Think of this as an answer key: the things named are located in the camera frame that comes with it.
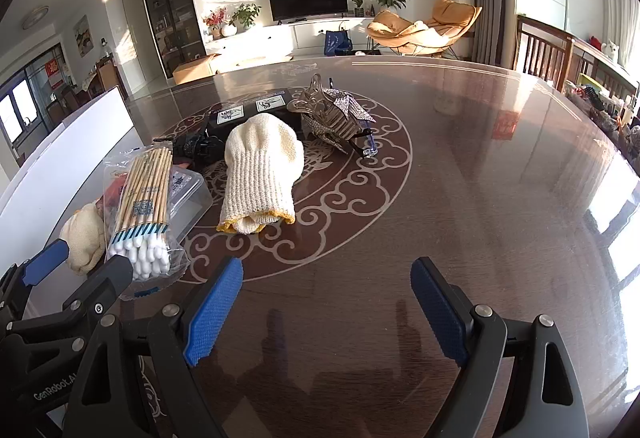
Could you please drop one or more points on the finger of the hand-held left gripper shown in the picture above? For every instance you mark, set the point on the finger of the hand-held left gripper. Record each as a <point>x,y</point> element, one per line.
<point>112,280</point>
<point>45,262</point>

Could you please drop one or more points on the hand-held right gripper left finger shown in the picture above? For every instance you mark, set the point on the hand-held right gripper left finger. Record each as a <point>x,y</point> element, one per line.
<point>215,313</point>

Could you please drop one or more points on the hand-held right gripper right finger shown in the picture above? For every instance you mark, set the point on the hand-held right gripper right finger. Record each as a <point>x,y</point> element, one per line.
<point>440,313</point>

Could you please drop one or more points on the cream knit glove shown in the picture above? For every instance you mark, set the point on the cream knit glove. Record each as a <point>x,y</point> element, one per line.
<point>82,238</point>
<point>260,167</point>

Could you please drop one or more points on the red snack packet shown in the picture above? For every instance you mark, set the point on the red snack packet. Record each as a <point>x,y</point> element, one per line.
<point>106,203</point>

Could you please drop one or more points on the cotton swab pack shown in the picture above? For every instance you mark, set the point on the cotton swab pack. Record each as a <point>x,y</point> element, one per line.
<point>145,198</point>

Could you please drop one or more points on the clear cartoon-print plastic box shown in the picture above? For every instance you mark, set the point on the clear cartoon-print plastic box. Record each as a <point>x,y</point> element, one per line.
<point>192,198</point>

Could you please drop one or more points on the black bow hair clip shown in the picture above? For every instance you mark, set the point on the black bow hair clip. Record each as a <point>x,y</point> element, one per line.
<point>200,147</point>

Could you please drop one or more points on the black box with white labels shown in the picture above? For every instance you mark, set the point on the black box with white labels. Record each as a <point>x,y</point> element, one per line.
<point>250,107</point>

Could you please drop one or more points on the rhinestone hair claw clip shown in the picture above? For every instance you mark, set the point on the rhinestone hair claw clip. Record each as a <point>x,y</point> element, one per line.
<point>340,117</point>

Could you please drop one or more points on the clear hair claw clip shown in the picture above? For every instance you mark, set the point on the clear hair claw clip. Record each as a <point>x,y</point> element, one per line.
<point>315,90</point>

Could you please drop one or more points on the blue clear hair clip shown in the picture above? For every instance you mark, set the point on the blue clear hair clip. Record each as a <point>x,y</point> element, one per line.
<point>367,145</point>

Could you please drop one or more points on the red window sign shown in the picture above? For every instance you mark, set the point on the red window sign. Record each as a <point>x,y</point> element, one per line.
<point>53,68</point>

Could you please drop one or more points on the brown cardboard box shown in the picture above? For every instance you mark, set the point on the brown cardboard box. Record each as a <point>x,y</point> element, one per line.
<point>192,67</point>

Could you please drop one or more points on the white door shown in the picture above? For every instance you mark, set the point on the white door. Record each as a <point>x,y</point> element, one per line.
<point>134,37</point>

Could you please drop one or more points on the round ceiling lamp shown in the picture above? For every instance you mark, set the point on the round ceiling lamp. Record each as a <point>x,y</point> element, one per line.
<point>35,17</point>

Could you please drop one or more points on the white round vase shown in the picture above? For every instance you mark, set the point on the white round vase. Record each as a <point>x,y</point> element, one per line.
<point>228,30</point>

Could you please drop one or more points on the red flower bouquet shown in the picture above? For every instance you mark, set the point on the red flower bouquet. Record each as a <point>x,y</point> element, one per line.
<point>215,20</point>

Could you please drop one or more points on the wooden slatted chair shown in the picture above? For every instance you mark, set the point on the wooden slatted chair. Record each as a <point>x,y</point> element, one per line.
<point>540,47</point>

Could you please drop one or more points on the dark glass display cabinet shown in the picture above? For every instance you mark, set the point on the dark glass display cabinet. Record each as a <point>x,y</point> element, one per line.
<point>170,2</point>

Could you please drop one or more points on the white TV cabinet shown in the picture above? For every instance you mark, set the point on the white TV cabinet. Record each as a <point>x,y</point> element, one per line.
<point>300,37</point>

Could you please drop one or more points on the blue tote bag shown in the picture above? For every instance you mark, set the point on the blue tote bag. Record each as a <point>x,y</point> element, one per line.
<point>336,42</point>

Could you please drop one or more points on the wooden side table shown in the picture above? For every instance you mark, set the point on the wooden side table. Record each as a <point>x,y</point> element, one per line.
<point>595,67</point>

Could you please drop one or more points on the orange lounge chair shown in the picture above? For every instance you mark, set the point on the orange lounge chair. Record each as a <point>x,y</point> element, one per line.
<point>450,17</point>

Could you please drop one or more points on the leafy potted plant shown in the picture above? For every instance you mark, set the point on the leafy potted plant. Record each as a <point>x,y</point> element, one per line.
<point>246,15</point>

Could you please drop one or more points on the white cat figurine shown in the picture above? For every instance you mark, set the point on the white cat figurine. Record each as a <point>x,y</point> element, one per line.
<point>611,51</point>

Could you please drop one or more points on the small potted plant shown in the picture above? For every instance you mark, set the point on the small potted plant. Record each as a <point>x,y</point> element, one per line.
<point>358,5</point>

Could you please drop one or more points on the framed wall painting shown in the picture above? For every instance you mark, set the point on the framed wall painting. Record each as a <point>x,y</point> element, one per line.
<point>83,35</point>

